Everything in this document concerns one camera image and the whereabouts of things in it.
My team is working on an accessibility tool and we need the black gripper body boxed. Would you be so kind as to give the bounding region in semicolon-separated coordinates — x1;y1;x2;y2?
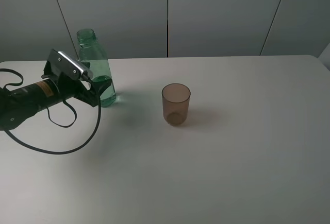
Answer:
41;69;88;100

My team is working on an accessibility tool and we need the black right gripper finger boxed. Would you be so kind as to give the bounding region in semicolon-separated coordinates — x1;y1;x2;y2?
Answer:
90;79;112;93

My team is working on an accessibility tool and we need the brown translucent plastic cup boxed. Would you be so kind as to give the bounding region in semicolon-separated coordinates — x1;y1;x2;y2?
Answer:
161;83;191;126

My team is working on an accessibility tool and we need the thin black cable loop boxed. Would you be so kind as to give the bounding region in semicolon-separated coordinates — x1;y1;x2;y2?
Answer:
0;68;77;128

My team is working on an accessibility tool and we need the green transparent plastic bottle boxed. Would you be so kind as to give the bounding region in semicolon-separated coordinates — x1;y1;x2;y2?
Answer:
76;28;117;108

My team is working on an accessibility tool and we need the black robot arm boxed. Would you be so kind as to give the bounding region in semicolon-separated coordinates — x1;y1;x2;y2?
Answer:
1;61;112;131

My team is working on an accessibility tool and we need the black camera cable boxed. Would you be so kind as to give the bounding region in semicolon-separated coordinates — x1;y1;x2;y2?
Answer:
5;76;102;154

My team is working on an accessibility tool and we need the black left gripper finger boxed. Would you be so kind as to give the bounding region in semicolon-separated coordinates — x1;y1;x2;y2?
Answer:
82;90;101;107

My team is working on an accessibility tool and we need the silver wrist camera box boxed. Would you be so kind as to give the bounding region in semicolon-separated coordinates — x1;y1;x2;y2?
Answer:
44;49;93;80

